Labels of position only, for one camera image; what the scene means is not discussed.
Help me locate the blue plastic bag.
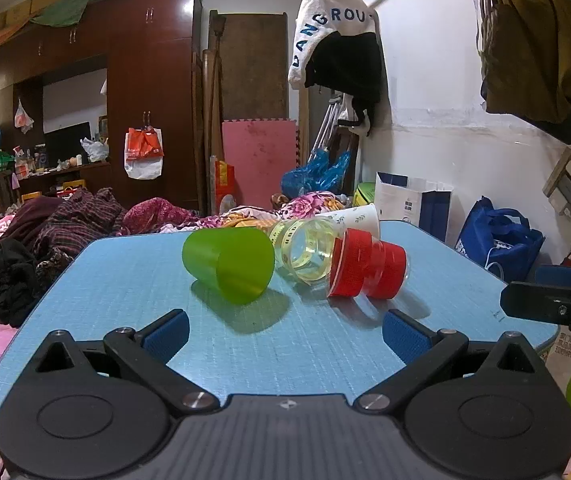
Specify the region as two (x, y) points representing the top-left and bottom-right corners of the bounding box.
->
(281, 150), (352, 196)

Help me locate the wall socket with charger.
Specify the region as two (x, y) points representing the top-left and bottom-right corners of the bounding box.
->
(543, 147), (571, 214)

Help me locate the plaid cloth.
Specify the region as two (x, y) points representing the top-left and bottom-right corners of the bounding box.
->
(32, 187), (129, 262)

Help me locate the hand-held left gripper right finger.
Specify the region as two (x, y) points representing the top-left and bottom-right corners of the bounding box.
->
(354, 308), (539, 414)

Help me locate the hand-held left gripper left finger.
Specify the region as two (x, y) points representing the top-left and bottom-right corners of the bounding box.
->
(34, 308), (218, 414)

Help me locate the black hanging garment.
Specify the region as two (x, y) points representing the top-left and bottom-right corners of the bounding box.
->
(303, 32), (384, 137)

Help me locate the clear cup with red band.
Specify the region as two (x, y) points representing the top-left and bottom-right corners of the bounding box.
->
(326, 228), (409, 301)

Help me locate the brown wooden board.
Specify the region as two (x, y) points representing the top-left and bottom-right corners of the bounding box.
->
(208, 10), (289, 122)

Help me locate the clear yellow plastic cup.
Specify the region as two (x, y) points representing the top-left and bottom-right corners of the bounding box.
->
(268, 217), (349, 287)

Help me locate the dark wooden wardrobe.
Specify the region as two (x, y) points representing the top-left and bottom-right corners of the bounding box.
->
(0, 0), (204, 212)

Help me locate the white and orange plastic bag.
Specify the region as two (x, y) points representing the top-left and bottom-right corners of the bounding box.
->
(124, 127), (165, 181)

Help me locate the white leaf-print paper cup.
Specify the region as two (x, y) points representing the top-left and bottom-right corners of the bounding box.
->
(315, 203), (381, 241)

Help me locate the olive hanging jacket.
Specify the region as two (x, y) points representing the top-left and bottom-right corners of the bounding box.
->
(475, 0), (571, 144)

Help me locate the maroon cloth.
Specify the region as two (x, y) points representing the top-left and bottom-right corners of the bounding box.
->
(8, 196), (67, 242)

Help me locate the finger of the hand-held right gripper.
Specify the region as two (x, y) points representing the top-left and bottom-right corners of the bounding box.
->
(499, 265), (571, 334)

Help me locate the blue tote bag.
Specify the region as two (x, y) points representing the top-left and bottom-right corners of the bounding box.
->
(454, 196), (547, 282)

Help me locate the green cloth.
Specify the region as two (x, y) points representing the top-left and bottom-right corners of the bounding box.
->
(32, 0), (152, 29)

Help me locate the black cloth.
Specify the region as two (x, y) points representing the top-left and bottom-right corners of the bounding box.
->
(0, 237), (42, 329)

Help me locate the black television screen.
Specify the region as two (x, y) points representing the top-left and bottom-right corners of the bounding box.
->
(44, 121), (92, 167)

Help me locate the small white plastic bag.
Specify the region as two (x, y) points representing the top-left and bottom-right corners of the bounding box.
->
(14, 99), (35, 135)

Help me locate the pink foam mat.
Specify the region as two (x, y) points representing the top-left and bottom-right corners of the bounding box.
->
(222, 119), (299, 207)

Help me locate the green plastic cup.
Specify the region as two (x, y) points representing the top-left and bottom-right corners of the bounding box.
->
(181, 227), (276, 306)

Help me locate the white hooded sweatshirt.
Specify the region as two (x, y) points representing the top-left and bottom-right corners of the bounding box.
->
(288, 0), (379, 91)

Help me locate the metal crutch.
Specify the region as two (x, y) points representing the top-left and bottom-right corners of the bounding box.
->
(310, 92), (342, 162)

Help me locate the orange and yellow packet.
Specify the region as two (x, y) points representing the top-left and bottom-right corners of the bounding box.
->
(214, 160), (236, 214)

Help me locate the white and blue paper bag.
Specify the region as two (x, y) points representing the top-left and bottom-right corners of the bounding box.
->
(375, 171), (454, 246)

